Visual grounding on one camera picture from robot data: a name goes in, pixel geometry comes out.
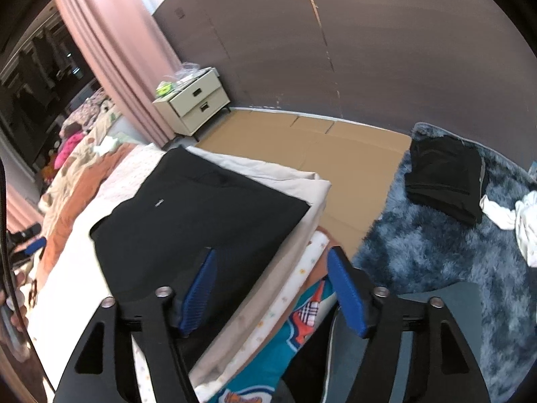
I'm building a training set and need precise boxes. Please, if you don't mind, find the cream nightstand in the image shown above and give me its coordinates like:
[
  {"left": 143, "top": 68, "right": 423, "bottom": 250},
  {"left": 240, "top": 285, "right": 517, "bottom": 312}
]
[{"left": 152, "top": 67, "right": 231, "bottom": 137}]

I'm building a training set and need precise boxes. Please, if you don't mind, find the flat cardboard sheet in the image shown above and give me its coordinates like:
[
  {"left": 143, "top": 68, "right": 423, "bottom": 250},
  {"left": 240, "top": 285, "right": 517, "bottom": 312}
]
[{"left": 195, "top": 107, "right": 414, "bottom": 257}]

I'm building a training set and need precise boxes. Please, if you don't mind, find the clear plastic bag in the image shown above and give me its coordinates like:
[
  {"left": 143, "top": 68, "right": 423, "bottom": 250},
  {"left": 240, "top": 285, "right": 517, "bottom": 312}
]
[{"left": 172, "top": 62, "right": 204, "bottom": 87}]

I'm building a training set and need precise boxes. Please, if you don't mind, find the folded black garment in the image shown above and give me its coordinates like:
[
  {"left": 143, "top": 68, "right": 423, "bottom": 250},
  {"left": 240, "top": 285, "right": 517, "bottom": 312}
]
[{"left": 405, "top": 136, "right": 489, "bottom": 225}]

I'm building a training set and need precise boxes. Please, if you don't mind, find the blue shaggy rug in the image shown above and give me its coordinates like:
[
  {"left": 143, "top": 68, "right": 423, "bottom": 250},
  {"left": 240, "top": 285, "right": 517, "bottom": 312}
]
[{"left": 352, "top": 122, "right": 537, "bottom": 403}]

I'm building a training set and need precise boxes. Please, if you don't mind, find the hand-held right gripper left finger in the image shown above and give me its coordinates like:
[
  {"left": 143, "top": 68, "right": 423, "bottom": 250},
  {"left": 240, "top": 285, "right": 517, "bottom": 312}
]
[{"left": 54, "top": 248, "right": 219, "bottom": 403}]

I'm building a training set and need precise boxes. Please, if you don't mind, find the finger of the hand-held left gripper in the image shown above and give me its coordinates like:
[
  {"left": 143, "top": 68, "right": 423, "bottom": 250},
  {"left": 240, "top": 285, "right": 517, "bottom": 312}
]
[{"left": 25, "top": 237, "right": 48, "bottom": 257}]

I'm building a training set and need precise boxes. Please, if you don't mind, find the hanging dark clothes group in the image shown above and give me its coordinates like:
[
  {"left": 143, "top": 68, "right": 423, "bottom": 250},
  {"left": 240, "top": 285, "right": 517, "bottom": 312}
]
[{"left": 29, "top": 34, "right": 80, "bottom": 93}]

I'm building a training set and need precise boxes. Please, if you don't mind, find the pile of floral clothes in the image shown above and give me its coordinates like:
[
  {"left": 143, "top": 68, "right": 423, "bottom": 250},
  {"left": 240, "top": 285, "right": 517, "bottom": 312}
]
[{"left": 63, "top": 88, "right": 116, "bottom": 124}]

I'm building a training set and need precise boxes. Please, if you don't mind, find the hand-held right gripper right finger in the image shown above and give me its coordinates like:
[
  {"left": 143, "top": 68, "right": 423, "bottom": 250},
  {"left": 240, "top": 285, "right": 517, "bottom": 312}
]
[{"left": 326, "top": 246, "right": 491, "bottom": 403}]

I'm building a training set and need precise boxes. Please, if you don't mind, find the pink plush toy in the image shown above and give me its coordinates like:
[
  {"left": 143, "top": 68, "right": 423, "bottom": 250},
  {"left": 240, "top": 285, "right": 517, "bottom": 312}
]
[{"left": 54, "top": 132, "right": 85, "bottom": 166}]

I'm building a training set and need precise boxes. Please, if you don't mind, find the bed with dotted sheet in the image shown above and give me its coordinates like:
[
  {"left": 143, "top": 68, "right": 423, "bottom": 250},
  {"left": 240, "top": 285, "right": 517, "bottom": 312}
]
[{"left": 25, "top": 134, "right": 336, "bottom": 403}]

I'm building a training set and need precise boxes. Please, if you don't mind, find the black button jacket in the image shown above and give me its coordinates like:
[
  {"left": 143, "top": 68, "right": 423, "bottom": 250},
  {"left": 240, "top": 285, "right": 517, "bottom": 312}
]
[{"left": 89, "top": 147, "right": 312, "bottom": 372}]

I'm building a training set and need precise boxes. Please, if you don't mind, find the cream printed quilt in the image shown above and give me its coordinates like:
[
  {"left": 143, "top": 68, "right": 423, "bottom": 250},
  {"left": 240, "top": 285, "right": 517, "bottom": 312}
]
[{"left": 40, "top": 109, "right": 122, "bottom": 215}]

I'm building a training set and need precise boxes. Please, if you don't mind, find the rust orange blanket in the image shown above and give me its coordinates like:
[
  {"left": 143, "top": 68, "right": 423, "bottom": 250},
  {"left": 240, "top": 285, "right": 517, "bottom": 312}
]
[{"left": 40, "top": 143, "right": 139, "bottom": 278}]

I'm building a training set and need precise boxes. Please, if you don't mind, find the folded beige blanket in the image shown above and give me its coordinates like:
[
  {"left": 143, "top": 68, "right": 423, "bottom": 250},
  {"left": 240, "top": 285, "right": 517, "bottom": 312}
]
[{"left": 185, "top": 146, "right": 332, "bottom": 393}]

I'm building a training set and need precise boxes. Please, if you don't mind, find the white crumpled cloth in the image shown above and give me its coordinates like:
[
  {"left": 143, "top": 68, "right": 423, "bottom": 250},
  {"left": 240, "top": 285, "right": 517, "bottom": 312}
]
[{"left": 479, "top": 191, "right": 537, "bottom": 267}]

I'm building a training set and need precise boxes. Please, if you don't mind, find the small white cloth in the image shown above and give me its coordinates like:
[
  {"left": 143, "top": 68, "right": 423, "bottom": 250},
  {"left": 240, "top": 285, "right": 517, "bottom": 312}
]
[{"left": 93, "top": 135, "right": 123, "bottom": 157}]

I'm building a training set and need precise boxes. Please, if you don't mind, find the person's left hand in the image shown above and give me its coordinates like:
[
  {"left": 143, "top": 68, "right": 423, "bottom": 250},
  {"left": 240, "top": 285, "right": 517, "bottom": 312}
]
[{"left": 8, "top": 271, "right": 38, "bottom": 332}]

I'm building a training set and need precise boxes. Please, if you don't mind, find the pink curtain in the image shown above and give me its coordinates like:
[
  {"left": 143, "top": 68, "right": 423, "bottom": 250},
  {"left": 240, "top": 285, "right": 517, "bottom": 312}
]
[
  {"left": 6, "top": 185, "right": 45, "bottom": 236},
  {"left": 54, "top": 0, "right": 185, "bottom": 149}
]

